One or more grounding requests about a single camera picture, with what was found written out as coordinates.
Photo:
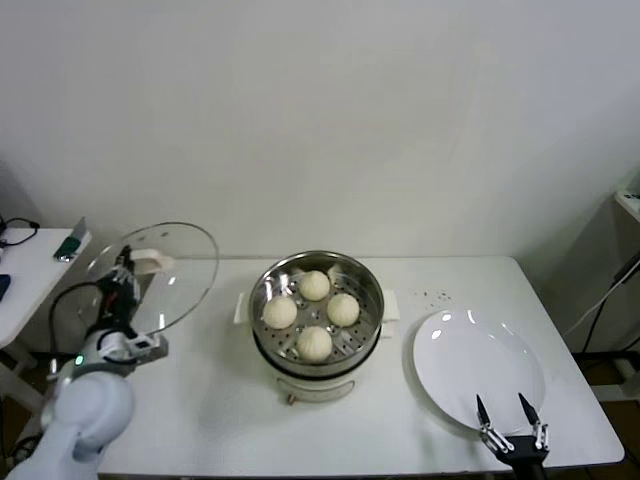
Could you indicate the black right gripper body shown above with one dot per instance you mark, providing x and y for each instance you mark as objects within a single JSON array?
[{"x": 525, "y": 452}]

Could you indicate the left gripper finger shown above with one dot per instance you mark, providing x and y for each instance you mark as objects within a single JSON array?
[
  {"x": 118, "y": 272},
  {"x": 131, "y": 270}
]

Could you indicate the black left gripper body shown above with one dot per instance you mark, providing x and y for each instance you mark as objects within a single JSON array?
[{"x": 117, "y": 302}]

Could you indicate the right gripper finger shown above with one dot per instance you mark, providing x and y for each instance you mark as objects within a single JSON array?
[
  {"x": 529, "y": 410},
  {"x": 483, "y": 412}
]

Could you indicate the white steamed baozi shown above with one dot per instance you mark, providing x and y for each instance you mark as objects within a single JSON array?
[
  {"x": 315, "y": 344},
  {"x": 280, "y": 312},
  {"x": 343, "y": 308},
  {"x": 315, "y": 286}
]

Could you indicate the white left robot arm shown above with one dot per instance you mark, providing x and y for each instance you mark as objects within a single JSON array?
[{"x": 95, "y": 410}]

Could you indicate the perforated steel steamer basket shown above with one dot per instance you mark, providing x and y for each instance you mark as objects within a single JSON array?
[{"x": 367, "y": 285}]

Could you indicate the white round plate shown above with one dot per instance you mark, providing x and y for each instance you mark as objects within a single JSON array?
[{"x": 475, "y": 360}]

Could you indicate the white side table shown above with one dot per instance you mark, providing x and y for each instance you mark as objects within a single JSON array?
[{"x": 35, "y": 270}]

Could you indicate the dark blue object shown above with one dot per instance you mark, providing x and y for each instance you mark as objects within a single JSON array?
[{"x": 4, "y": 286}]

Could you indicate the brown crumbs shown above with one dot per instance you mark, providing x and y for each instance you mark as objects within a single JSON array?
[{"x": 440, "y": 296}]

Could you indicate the cream electric cooker base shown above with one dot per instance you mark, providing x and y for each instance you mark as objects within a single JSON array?
[{"x": 312, "y": 387}]

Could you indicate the white shelf unit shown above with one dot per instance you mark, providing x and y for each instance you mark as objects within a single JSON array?
[{"x": 629, "y": 205}]

